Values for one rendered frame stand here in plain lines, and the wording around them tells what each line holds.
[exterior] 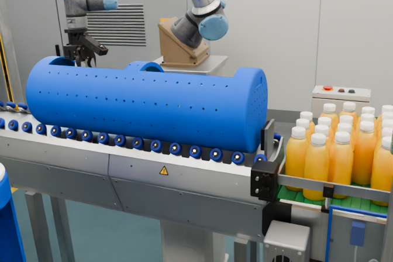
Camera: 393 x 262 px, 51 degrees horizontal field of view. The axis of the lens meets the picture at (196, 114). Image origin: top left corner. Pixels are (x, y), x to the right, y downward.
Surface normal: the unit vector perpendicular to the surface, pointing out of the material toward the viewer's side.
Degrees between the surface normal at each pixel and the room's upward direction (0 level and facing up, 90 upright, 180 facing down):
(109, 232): 0
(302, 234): 0
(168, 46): 90
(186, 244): 90
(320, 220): 90
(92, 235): 0
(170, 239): 90
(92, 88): 62
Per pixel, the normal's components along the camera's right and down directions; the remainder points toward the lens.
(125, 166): -0.38, -0.01
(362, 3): -0.33, 0.33
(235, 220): -0.37, 0.61
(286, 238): -0.04, -0.94
